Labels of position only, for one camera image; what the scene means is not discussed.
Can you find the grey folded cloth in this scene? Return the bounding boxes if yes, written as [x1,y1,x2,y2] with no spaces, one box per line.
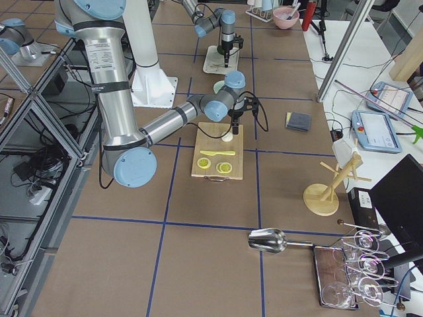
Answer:
[286,112,311,132]

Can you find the black tripod stand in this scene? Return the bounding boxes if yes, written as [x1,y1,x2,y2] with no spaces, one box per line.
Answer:
[311,0,334,62]

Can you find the lemon slice pair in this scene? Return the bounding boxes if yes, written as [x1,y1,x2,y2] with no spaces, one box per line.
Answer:
[215,162,233,174]

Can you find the glass rack tray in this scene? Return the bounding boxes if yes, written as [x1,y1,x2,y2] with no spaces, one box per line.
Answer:
[313,219,399,310]

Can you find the reacher grabber stick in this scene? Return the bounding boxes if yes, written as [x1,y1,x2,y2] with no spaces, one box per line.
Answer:
[334,79,423,145]

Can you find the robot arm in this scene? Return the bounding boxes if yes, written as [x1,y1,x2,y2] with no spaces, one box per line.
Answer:
[55,1,260,188]
[179,1,244,75]

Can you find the wooden mug tree stand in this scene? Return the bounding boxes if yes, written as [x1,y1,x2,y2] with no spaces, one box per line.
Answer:
[303,151,371,217]

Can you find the blue teach pendant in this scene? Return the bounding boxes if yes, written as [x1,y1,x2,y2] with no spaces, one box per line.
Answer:
[366,81,412,117]
[351,110,402,154]

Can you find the white wire cup rack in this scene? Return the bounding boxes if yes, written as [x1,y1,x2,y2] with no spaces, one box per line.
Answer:
[245,0,274,22]

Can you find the cream bear tray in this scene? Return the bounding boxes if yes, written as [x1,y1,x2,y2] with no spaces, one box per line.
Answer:
[203,46,239,75]

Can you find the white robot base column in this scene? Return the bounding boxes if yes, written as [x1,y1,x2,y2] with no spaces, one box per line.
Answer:
[123,0,178,108]

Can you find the wooden cutting board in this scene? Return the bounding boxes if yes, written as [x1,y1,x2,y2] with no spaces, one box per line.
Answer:
[191,122,243,180]

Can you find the blue teach pendant near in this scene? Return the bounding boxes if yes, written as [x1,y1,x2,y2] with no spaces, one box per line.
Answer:
[351,110,402,154]

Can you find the black monitor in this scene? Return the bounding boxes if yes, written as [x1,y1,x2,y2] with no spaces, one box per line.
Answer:
[369,154,422,269]

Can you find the blue teach pendant far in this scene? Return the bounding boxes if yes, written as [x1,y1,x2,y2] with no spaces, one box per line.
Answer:
[366,81,412,117]

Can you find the green ceramic bowl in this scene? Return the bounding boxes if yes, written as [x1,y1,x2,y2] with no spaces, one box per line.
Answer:
[213,80,225,94]

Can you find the aluminium frame post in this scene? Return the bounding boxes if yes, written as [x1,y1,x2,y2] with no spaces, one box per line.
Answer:
[317,0,375,102]

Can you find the steel scoop black tip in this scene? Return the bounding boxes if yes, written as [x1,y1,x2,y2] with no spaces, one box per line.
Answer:
[287,2,301,20]

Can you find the pink bowl of ice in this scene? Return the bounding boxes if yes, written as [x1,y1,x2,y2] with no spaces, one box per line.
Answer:
[272,7,299,30]

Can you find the red cylinder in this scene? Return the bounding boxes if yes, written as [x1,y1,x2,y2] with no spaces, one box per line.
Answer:
[301,0,317,32]

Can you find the metal scoop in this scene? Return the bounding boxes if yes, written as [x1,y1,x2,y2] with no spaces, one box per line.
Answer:
[248,228,313,254]

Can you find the yellow plastic knife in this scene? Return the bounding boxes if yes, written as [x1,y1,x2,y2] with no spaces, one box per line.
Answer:
[200,150,236,157]

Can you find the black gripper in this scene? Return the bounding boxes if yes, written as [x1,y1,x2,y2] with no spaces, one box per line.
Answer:
[228,96,260,135]
[220,32,244,68]

